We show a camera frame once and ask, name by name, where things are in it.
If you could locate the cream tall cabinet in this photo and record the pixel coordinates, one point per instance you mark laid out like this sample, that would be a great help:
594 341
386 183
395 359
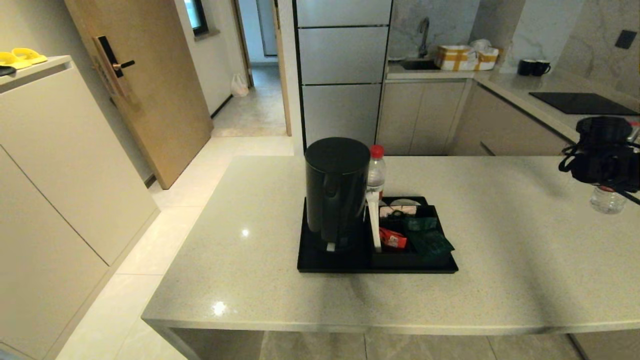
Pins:
60 190

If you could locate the light wooden door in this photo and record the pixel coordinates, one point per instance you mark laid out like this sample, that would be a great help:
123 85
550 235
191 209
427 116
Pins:
160 100

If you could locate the cardboard box yellow tape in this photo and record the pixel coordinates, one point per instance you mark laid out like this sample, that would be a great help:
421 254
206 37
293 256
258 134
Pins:
461 58

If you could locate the chrome kitchen faucet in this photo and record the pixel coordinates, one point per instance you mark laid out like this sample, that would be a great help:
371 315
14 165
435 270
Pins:
424 36

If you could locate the yellow slipper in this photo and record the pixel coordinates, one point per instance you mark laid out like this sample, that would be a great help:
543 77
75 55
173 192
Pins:
14 61
30 55

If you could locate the dark kitchen sink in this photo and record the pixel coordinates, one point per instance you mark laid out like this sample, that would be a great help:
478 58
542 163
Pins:
419 64

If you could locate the beige kitchen counter cabinets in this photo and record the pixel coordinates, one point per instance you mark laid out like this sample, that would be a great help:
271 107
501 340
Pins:
425 116

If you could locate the white tied plastic bag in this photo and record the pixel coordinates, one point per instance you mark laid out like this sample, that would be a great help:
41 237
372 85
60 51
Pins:
239 85

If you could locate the silver refrigerator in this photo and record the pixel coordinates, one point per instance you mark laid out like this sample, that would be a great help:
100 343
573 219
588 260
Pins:
340 75

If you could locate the black gold door lock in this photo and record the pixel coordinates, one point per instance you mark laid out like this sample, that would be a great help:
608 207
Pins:
111 64

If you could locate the dark green tea packet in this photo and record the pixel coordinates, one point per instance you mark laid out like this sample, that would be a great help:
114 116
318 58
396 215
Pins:
432 244
419 224

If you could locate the black rectangular serving tray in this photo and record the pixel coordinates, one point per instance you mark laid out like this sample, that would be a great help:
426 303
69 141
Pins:
330 263

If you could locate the black compartment organizer box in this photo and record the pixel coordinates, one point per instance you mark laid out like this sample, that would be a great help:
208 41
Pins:
395 259

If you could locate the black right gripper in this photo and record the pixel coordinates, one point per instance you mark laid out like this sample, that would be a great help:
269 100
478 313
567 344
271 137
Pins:
607 167

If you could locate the black induction cooktop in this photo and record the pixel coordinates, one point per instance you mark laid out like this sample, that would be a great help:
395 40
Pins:
583 104

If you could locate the white round coaster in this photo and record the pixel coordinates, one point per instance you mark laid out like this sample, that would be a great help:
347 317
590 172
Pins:
405 202

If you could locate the clear water bottle red cap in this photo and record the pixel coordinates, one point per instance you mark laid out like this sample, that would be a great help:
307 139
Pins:
607 201
376 175

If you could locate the white upright paper sleeve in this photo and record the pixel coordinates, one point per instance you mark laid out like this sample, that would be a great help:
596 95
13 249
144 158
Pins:
373 220

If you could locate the white crumpled plastic bag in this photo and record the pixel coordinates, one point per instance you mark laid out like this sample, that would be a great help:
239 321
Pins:
481 45

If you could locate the dark framed window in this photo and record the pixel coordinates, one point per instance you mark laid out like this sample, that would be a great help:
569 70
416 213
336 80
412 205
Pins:
196 15

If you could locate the black electric kettle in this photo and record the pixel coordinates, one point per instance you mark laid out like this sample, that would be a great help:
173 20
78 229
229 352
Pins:
335 190

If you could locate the small black flat object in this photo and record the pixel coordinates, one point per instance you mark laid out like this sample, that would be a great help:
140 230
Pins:
6 70

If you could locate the white brown sachet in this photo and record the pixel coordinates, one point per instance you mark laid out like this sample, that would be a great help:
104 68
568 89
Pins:
397 211

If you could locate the red tea packet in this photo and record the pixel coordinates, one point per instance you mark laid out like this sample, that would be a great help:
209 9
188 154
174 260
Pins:
392 239

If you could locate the black wall switch plate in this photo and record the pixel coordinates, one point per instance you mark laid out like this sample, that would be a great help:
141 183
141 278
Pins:
625 39

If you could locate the black mug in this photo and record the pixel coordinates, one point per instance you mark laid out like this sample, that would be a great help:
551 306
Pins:
524 68
538 69

